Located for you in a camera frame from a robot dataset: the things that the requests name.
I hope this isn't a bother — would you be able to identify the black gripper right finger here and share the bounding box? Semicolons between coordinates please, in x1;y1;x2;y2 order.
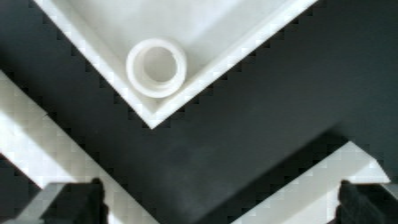
336;180;398;224

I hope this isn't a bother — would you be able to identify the white square tabletop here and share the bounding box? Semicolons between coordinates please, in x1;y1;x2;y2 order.
34;0;318;127

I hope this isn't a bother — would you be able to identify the white U-shaped obstacle fence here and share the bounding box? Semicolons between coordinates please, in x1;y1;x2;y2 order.
0;72;389;224

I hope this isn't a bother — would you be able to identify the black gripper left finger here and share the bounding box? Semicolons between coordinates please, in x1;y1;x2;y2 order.
41;178;109;224

